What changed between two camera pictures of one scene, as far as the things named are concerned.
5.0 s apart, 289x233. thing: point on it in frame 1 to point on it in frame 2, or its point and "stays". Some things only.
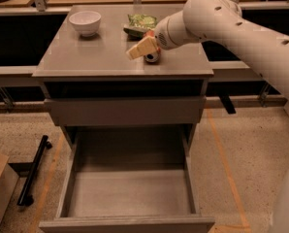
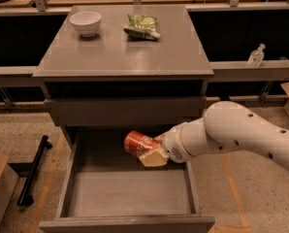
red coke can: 151,57 to 138,144
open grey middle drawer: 129,181 stays
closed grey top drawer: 125,112 stays
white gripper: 163,33 to 172,144
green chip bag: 139,24 stays
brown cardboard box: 3,182 stays
